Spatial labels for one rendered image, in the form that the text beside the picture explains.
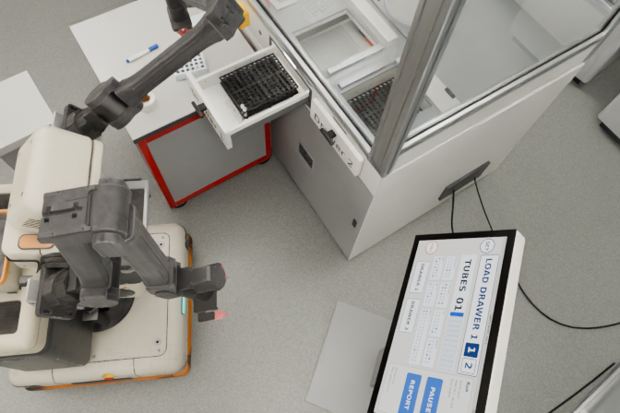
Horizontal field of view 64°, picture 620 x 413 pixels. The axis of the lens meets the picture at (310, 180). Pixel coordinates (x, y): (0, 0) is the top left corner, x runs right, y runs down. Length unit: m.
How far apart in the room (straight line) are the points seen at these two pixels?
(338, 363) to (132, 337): 0.87
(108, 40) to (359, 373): 1.74
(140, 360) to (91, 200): 1.37
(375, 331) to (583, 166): 1.51
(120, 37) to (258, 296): 1.27
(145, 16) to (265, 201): 1.03
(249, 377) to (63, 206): 1.63
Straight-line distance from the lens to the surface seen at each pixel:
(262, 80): 1.79
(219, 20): 1.20
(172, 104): 1.94
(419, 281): 1.40
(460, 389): 1.23
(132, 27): 2.22
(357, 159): 1.61
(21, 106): 2.12
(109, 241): 0.78
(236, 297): 2.39
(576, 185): 3.01
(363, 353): 2.32
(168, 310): 2.13
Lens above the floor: 2.32
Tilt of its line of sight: 64 degrees down
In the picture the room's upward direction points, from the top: 6 degrees clockwise
